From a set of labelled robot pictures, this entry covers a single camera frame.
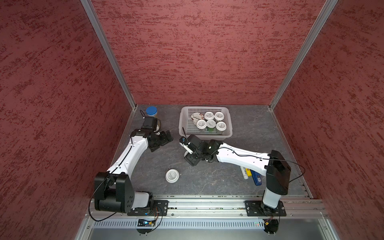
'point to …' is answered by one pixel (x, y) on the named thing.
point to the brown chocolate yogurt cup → (196, 116)
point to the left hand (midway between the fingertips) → (166, 144)
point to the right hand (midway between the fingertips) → (192, 155)
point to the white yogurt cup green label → (209, 115)
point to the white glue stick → (243, 172)
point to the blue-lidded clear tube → (151, 111)
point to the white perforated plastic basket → (187, 126)
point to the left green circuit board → (143, 222)
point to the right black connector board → (271, 226)
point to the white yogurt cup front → (211, 123)
